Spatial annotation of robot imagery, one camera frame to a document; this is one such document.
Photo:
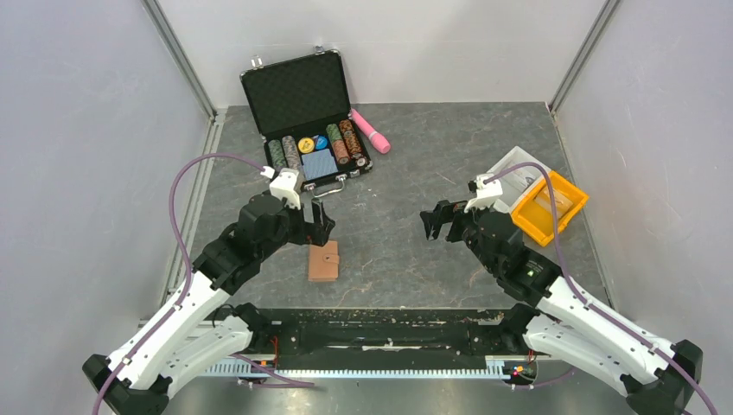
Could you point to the red green chip row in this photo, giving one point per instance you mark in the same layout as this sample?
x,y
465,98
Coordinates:
x,y
337,143

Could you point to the pink cylindrical flashlight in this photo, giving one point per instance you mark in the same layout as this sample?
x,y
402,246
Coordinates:
x,y
375,138

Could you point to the white plastic bin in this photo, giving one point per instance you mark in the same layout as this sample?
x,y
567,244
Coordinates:
x,y
511,197

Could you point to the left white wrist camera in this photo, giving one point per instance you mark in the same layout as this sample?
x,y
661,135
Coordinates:
x,y
286,185

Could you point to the orange black chip row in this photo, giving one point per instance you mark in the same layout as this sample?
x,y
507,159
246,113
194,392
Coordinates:
x,y
352,142

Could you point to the grey poker chip row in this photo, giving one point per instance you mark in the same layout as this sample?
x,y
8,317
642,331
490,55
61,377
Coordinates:
x,y
291,152

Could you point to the yellow dealer chip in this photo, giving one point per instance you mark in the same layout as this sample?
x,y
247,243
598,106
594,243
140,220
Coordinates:
x,y
306,145

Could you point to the yellow plastic bin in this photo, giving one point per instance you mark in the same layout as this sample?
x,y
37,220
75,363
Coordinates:
x,y
534,214

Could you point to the card in yellow bin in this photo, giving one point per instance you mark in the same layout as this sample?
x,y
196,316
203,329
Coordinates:
x,y
552,200

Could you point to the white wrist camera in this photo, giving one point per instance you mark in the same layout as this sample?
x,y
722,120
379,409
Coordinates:
x,y
486,194
286,185

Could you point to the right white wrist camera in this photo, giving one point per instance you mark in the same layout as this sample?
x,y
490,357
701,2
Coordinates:
x,y
486,194

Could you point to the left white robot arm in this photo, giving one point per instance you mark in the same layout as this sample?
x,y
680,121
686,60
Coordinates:
x,y
142,375

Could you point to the blue playing card deck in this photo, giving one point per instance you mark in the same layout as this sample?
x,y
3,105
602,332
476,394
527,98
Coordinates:
x,y
318,164

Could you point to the brown leather card holder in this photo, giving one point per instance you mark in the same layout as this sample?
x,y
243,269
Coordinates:
x,y
324,262

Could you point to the card in white bin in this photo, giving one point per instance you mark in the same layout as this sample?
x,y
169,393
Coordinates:
x,y
523,178

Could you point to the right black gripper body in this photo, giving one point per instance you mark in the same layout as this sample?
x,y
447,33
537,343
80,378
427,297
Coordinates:
x,y
464,226

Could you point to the black poker chip case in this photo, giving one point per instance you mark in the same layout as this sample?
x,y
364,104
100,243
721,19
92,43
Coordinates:
x,y
299,98

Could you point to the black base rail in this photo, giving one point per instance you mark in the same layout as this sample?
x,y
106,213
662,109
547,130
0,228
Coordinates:
x,y
368,341

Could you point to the blue dealer chip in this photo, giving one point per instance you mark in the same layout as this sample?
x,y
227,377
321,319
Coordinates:
x,y
321,142

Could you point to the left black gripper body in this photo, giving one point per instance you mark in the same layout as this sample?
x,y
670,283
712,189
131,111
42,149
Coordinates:
x,y
298,231

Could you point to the green poker chip row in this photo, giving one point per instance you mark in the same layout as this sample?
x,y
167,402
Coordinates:
x,y
278,158

